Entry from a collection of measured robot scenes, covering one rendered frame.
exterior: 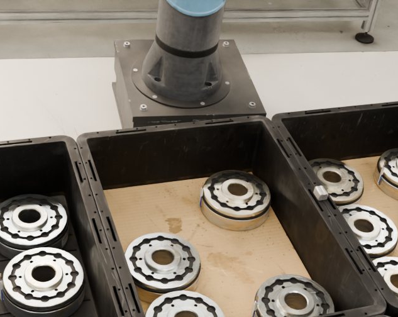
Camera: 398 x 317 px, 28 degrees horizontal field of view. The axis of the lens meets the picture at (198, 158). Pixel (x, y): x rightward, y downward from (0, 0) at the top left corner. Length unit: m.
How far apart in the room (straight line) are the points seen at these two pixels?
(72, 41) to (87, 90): 1.54
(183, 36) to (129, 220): 0.39
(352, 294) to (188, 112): 0.55
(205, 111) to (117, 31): 1.85
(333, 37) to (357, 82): 1.65
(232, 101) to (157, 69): 0.15
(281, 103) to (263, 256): 0.60
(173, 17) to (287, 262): 0.49
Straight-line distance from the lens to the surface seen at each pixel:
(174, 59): 1.42
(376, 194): 1.28
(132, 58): 1.54
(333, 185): 1.21
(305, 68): 1.80
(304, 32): 3.43
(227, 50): 1.61
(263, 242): 1.14
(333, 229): 1.04
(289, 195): 1.14
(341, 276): 1.03
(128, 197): 1.18
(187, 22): 1.37
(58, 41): 3.17
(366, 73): 1.84
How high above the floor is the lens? 1.62
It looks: 38 degrees down
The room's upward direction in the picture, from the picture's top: 8 degrees clockwise
